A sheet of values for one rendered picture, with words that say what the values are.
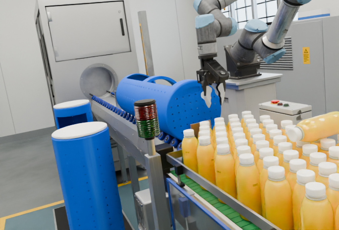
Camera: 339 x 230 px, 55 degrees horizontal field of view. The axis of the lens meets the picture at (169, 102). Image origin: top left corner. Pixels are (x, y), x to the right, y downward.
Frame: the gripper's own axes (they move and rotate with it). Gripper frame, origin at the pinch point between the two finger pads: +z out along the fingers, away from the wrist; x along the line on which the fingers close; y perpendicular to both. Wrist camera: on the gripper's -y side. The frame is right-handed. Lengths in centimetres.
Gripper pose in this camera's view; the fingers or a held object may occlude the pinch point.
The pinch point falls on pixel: (216, 103)
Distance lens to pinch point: 133.8
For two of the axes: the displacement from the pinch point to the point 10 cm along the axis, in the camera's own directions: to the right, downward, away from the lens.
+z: 1.3, 9.7, 1.9
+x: -9.1, 1.9, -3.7
